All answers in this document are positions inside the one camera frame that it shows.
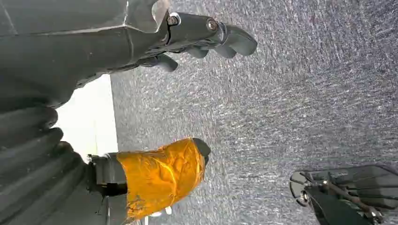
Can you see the pale desk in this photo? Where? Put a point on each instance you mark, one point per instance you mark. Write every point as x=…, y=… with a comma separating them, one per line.
x=90, y=121

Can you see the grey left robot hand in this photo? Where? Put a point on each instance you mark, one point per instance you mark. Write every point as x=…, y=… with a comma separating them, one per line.
x=62, y=52

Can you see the ribbed grey left arm sleeve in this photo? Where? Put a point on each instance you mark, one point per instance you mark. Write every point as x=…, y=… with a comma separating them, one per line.
x=31, y=167

